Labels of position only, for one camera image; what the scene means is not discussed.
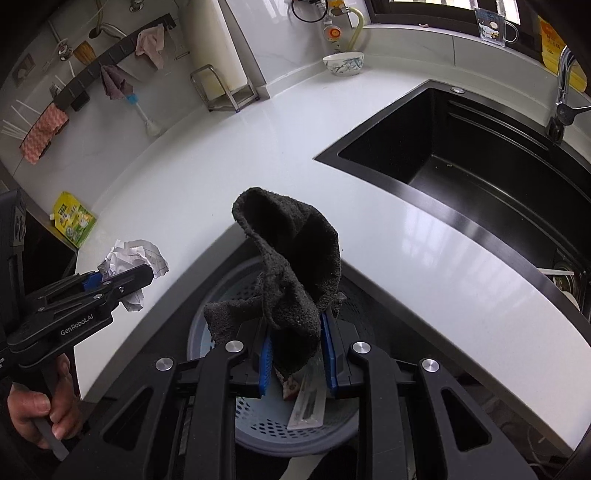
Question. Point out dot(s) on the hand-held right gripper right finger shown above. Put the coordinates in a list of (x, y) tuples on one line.
[(327, 355)]

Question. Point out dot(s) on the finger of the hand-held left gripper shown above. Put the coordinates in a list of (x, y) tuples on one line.
[(92, 279), (134, 279)]

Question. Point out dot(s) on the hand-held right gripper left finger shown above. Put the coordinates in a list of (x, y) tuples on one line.
[(267, 369)]

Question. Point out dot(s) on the red and cream snack wrapper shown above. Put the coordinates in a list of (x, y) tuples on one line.
[(291, 390)]

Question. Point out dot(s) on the blue-grey perforated waste basket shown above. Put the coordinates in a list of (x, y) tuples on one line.
[(258, 422)]

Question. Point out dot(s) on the clear toothbrush package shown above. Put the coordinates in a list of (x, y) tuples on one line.
[(307, 406)]

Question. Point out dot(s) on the dark grey cloth rag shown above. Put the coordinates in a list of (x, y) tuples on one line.
[(295, 258)]

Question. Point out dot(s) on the person's left hand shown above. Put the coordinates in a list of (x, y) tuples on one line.
[(64, 406)]

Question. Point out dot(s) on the green and yellow pouch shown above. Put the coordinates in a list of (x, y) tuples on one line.
[(74, 219)]

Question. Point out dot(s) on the pink zigzag dish cloth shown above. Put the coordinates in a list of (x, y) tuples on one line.
[(44, 134)]

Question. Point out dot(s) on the white and blue bottle brush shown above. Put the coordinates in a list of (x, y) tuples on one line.
[(152, 127)]

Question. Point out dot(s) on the bundle of white sticks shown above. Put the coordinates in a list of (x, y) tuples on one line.
[(18, 131)]

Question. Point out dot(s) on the small black holder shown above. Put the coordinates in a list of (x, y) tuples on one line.
[(79, 102)]

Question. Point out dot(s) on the mauve hanging cloth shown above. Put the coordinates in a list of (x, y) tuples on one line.
[(113, 83)]

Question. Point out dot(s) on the metal board stand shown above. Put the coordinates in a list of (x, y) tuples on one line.
[(244, 98)]

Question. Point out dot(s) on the pink hanging cloth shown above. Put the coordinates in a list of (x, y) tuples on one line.
[(150, 44)]

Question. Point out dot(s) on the black kitchen sink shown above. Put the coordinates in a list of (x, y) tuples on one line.
[(461, 161)]

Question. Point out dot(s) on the white chopstick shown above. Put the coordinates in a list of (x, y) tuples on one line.
[(558, 272)]

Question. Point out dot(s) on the white plate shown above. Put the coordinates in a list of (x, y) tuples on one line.
[(570, 300)]

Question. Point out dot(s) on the metal sink strainer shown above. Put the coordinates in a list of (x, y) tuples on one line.
[(565, 281)]

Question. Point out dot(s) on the white cutting board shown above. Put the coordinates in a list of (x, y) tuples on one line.
[(217, 41)]

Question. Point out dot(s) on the white patterned bowl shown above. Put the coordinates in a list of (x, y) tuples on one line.
[(344, 67)]

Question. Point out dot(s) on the gas valve with orange knob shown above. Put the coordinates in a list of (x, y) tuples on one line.
[(333, 31)]

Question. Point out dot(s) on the chrome faucet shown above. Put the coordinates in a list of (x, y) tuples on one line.
[(563, 110)]

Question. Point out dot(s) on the dark framed window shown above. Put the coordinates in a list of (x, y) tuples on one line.
[(415, 9)]

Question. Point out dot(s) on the printed glass mug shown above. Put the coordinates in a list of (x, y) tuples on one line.
[(489, 27)]

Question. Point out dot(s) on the yellow oil bottle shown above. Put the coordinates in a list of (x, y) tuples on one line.
[(549, 46)]

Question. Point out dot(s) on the black wall rack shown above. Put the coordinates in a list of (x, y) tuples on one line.
[(115, 53)]

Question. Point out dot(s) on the chrome wall valve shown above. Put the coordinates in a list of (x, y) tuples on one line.
[(63, 50)]

